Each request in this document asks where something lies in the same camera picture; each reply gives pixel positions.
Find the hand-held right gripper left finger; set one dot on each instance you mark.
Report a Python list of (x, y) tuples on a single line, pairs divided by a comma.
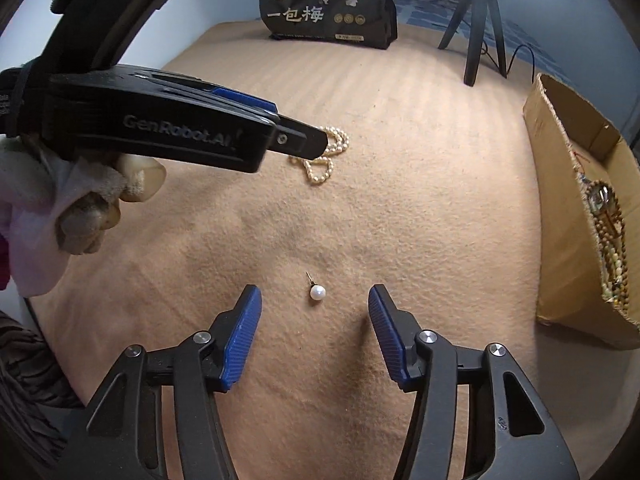
[(245, 335)]

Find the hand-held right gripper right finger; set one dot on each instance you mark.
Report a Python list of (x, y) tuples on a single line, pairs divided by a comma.
[(387, 335)]

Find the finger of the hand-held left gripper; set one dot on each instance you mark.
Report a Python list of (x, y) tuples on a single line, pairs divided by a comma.
[(300, 137)]

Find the pearl stud earring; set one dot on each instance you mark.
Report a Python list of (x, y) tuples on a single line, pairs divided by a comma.
[(317, 293)]

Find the cardboard box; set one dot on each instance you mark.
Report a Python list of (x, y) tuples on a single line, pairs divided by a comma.
[(560, 240)]

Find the person's left forearm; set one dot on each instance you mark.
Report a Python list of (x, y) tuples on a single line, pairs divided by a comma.
[(30, 250)]

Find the person's left hand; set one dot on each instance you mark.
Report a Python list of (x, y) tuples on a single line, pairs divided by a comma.
[(87, 225)]

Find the black printed bag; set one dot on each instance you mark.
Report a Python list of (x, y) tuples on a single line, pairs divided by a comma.
[(327, 5)]

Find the blue patterned bedsheet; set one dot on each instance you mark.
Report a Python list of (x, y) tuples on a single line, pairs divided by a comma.
[(425, 0)]

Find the black tripod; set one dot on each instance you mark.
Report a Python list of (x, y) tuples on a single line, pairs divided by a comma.
[(475, 35)]

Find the person's dark patterned clothing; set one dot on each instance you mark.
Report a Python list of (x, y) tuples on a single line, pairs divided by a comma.
[(30, 380)]

